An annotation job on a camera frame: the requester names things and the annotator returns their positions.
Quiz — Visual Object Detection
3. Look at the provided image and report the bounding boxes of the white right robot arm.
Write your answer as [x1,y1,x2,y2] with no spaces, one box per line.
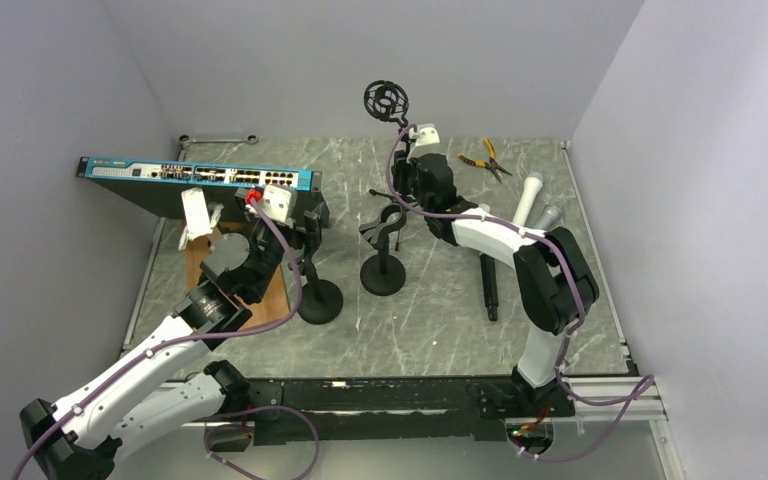
[387,153,599,415]

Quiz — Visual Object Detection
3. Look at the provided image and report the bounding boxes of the white handheld microphone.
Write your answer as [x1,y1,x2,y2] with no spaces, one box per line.
[512,172,544,226]

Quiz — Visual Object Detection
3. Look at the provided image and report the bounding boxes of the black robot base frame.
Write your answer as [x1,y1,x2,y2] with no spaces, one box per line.
[206,375,575,446]

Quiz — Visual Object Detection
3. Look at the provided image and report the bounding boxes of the centre black round-base mic stand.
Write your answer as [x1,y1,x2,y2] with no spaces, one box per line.
[358,202,407,296]

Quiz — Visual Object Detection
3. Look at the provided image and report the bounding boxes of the wooden board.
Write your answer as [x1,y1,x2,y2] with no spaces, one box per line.
[183,230,290,331]

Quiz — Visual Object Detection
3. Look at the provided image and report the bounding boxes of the black condenser microphone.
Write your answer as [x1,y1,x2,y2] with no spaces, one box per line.
[479,254,499,322]

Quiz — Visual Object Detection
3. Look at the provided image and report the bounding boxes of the yellow black pliers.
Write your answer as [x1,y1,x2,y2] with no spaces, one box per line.
[457,137,512,183]

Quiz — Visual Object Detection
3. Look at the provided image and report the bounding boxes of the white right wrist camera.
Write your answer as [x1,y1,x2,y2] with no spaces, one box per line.
[408,123,440,148]

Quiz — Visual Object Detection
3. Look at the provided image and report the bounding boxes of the black tripod shock-mount stand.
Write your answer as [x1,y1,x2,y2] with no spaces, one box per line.
[362,80,425,253]

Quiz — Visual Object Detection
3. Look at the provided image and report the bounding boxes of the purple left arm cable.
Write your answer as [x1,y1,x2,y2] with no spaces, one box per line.
[12,198,304,480]

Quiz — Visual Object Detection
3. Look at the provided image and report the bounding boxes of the silver combination wrench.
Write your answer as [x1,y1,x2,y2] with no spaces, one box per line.
[178,135,259,149]

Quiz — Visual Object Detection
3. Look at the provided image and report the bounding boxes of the black round-base mic stand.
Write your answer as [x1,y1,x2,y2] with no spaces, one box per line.
[358,202,407,296]
[290,228,344,325]

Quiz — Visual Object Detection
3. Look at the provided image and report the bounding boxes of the white plastic clip part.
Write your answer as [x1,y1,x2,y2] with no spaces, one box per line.
[178,187,224,251]

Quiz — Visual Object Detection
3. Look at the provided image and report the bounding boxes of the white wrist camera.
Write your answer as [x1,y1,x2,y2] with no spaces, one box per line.
[243,185,297,227]
[408,123,440,148]

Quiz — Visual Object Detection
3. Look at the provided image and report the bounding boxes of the left black round-base mic stand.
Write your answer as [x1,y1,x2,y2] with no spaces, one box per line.
[290,228,344,325]

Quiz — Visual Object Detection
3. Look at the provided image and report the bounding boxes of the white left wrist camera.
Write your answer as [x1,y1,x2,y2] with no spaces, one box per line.
[243,185,297,227]

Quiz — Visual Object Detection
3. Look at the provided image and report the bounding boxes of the blue network switch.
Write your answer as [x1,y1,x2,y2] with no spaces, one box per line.
[76,156,322,222]

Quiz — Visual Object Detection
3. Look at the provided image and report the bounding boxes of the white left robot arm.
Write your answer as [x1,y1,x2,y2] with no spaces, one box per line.
[20,187,330,479]

